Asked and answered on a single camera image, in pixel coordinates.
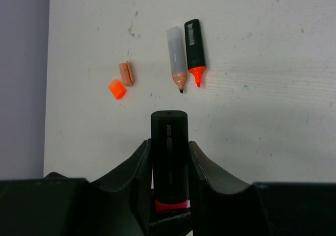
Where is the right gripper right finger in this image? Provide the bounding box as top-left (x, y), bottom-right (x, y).
top-left (188, 141), bottom-right (270, 235)

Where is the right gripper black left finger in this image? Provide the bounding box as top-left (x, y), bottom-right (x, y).
top-left (43, 138), bottom-right (153, 236)

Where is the black neon pink highlighter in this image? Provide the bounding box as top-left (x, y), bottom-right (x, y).
top-left (151, 110), bottom-right (189, 212)

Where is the neon orange highlighter cap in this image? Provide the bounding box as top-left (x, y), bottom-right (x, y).
top-left (109, 79), bottom-right (127, 100)

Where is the pastel orange highlighter cap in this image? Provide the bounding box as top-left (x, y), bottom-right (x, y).
top-left (119, 61), bottom-right (134, 87)

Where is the black neon orange highlighter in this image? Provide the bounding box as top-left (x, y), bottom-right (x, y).
top-left (184, 19), bottom-right (206, 88)

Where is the pastel orange highlighter body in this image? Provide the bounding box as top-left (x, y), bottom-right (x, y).
top-left (166, 26), bottom-right (187, 93)

